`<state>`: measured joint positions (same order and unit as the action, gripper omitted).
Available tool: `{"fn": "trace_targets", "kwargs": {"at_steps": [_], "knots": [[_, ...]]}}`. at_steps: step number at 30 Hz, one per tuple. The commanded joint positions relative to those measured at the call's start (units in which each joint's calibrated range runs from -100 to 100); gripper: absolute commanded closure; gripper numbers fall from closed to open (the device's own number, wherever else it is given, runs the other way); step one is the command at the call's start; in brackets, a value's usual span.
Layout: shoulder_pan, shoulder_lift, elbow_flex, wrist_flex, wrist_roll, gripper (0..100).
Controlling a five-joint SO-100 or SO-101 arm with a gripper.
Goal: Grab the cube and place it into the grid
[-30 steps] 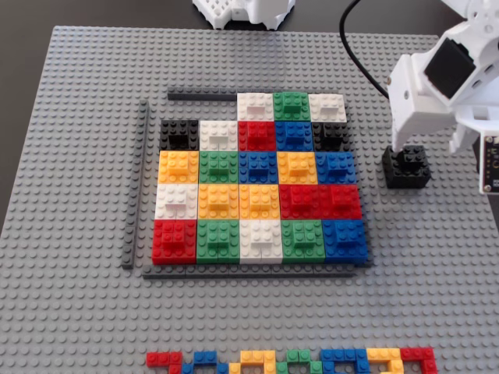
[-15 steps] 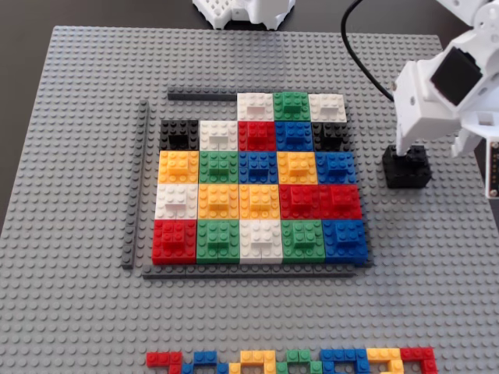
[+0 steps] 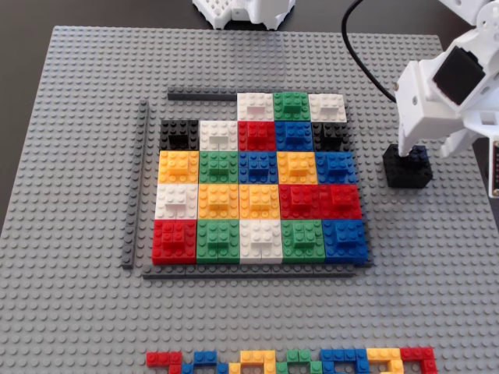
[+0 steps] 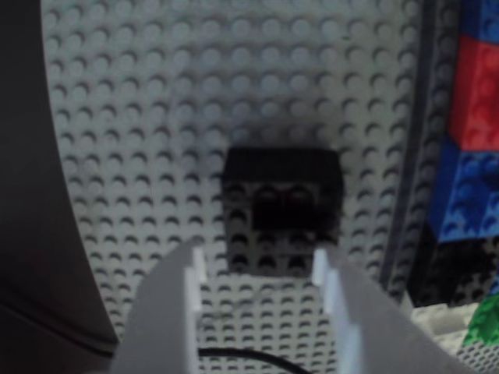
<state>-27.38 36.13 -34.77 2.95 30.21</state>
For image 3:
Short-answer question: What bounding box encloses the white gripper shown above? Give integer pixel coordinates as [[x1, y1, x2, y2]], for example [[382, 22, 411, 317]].
[[394, 29, 499, 160]]

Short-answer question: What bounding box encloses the black brick cube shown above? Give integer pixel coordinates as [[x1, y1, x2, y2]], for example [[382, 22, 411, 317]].
[[312, 121, 354, 153], [159, 118, 201, 152], [381, 143, 434, 190]]

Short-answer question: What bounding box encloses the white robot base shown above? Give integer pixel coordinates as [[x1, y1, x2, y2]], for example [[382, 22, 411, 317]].
[[192, 0, 297, 31]]

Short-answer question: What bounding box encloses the blue brick cube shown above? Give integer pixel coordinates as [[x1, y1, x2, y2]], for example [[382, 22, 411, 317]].
[[322, 219, 370, 266], [237, 150, 280, 185], [274, 121, 316, 153], [314, 150, 359, 186]]

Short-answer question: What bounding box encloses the red brick cube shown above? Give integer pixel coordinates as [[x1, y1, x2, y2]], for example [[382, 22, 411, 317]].
[[150, 219, 198, 266], [278, 183, 323, 221], [319, 184, 364, 221], [237, 120, 278, 153]]

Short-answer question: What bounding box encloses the white brick cube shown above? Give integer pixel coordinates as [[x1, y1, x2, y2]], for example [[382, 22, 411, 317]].
[[198, 119, 240, 152], [154, 182, 200, 221], [309, 93, 348, 123], [236, 92, 275, 122], [238, 219, 285, 266]]

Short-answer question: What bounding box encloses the yellow brick cube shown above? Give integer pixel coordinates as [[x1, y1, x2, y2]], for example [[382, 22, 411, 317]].
[[157, 150, 201, 185], [238, 183, 281, 221], [276, 150, 318, 185], [196, 183, 241, 221]]

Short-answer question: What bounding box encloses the green brick cube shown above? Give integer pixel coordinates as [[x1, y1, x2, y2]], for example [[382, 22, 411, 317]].
[[281, 219, 327, 265], [198, 150, 240, 185], [195, 219, 242, 266], [272, 91, 312, 122]]

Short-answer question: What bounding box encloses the red brick letter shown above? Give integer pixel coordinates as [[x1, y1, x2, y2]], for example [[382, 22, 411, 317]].
[[400, 346, 438, 374], [146, 350, 184, 374]]

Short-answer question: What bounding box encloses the yellow brick letter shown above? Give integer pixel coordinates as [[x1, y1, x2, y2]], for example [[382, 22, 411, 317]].
[[228, 349, 277, 374], [366, 347, 405, 374]]

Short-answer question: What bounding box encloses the blue brick letter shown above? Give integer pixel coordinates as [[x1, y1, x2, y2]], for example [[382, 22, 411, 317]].
[[320, 347, 370, 374], [181, 350, 230, 374]]

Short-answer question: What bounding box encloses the dark grey brick strip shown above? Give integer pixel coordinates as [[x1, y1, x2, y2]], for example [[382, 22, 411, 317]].
[[141, 263, 358, 281], [121, 99, 151, 270], [166, 86, 239, 102]]

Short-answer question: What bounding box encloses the green brick letter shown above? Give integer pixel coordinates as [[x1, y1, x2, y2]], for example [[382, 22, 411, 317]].
[[274, 348, 324, 374]]

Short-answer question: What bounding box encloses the grey studded baseplate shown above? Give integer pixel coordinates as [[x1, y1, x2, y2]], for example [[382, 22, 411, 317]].
[[0, 25, 499, 374]]

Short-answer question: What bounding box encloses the grey wrist camera board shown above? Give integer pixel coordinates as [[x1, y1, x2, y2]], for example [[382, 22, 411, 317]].
[[487, 139, 499, 198]]

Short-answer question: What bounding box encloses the black cable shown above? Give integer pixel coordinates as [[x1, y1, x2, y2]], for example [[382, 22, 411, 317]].
[[341, 0, 398, 104]]

